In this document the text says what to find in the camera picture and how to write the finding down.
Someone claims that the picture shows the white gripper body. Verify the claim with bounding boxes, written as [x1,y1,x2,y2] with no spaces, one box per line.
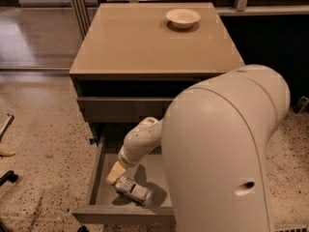
[118,145,142,167]

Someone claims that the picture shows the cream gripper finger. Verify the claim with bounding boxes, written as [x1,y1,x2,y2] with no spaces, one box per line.
[106,161,126,186]

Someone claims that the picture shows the clear plastic bottle white cap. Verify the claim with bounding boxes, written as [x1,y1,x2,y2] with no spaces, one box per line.
[114,176,154,206]

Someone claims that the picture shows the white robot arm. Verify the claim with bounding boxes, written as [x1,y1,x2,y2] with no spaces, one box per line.
[106,65,290,232]

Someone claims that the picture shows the open grey middle drawer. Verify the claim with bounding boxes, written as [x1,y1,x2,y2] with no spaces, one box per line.
[71,123,176,225]

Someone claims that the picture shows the closed grey top drawer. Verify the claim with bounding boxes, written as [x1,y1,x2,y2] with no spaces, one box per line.
[77,97,173,123]

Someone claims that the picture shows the grey drawer cabinet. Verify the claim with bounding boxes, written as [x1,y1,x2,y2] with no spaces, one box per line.
[69,2,245,147]

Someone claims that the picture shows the black chair caster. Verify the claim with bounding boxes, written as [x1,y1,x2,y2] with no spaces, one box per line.
[0,170,18,187]

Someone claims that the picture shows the metal chair leg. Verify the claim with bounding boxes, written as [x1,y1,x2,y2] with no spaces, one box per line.
[0,113,15,158]

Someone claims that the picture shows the white ceramic bowl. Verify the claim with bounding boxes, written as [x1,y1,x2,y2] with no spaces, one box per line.
[166,9,201,29]

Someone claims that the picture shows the white floor vent grille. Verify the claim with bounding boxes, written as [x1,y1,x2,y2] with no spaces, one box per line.
[275,223,309,232]

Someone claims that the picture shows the metal window frame rail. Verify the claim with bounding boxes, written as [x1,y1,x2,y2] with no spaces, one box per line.
[70,0,91,39]

